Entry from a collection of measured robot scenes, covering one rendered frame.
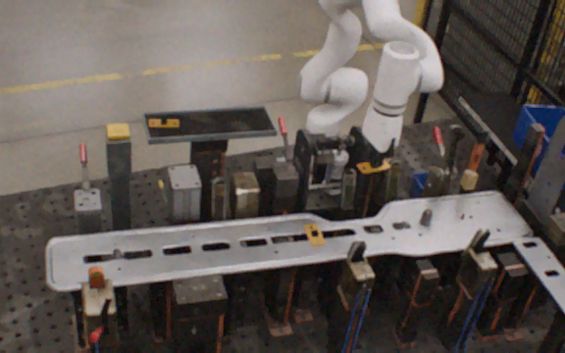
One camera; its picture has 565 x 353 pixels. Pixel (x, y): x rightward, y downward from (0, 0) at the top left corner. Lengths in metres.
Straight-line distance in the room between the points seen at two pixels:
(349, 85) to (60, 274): 1.07
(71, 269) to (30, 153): 2.19
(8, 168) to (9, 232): 1.49
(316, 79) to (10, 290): 1.13
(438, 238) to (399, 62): 0.61
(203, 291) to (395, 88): 0.66
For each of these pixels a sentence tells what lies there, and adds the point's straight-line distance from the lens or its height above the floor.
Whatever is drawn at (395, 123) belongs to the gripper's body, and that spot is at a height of 1.39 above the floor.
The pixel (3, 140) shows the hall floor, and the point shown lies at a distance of 4.05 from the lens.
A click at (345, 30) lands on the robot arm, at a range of 2.07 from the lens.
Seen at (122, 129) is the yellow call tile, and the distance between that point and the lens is 1.97.
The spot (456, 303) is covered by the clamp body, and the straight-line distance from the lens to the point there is 2.04.
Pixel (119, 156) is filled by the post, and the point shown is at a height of 1.09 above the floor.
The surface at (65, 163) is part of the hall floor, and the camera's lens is 3.82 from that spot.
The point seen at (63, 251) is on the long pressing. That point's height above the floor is 1.00.
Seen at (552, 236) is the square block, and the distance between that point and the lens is 2.15.
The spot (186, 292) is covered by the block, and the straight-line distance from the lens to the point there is 1.67.
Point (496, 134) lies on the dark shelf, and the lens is 2.50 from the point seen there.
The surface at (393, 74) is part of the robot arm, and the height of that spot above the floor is 1.52.
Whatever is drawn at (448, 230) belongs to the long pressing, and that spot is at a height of 1.00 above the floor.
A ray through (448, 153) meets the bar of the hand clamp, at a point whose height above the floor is 1.14.
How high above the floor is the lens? 2.25
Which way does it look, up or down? 37 degrees down
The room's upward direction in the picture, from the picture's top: 8 degrees clockwise
